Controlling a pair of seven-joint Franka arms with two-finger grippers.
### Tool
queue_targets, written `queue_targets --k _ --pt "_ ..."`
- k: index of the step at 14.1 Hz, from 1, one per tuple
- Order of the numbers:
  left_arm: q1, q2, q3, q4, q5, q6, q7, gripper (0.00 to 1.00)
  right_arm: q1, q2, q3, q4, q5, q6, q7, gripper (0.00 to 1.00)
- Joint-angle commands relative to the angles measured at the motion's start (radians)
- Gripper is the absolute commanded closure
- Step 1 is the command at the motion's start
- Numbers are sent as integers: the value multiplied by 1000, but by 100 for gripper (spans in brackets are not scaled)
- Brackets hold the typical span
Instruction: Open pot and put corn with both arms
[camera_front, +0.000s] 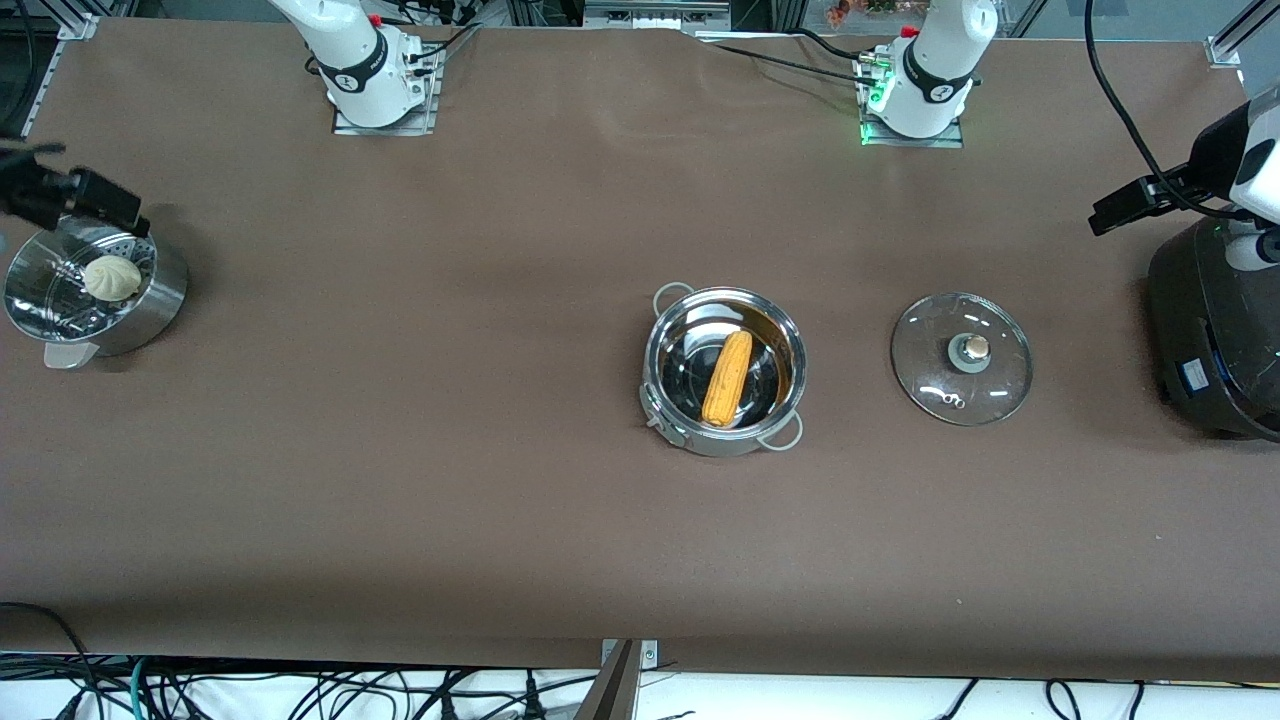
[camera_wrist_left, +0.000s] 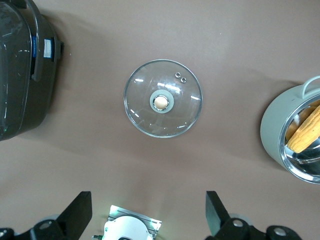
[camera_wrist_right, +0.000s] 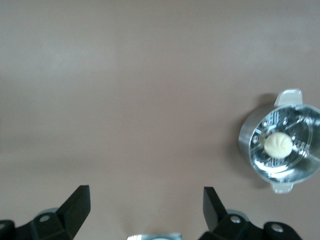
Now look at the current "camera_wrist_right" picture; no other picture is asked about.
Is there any white steamed bun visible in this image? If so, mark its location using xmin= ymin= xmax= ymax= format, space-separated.
xmin=263 ymin=131 xmax=293 ymax=160

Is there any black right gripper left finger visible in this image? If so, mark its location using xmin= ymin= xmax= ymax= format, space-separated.
xmin=0 ymin=184 xmax=91 ymax=240

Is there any steel steamer pot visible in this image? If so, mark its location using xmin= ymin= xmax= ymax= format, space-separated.
xmin=238 ymin=87 xmax=320 ymax=195

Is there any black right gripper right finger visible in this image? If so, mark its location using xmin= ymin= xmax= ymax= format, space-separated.
xmin=199 ymin=186 xmax=303 ymax=240

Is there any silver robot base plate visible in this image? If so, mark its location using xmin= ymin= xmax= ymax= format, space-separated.
xmin=126 ymin=232 xmax=183 ymax=240

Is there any brown table cover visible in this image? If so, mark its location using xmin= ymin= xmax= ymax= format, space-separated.
xmin=0 ymin=0 xmax=320 ymax=240

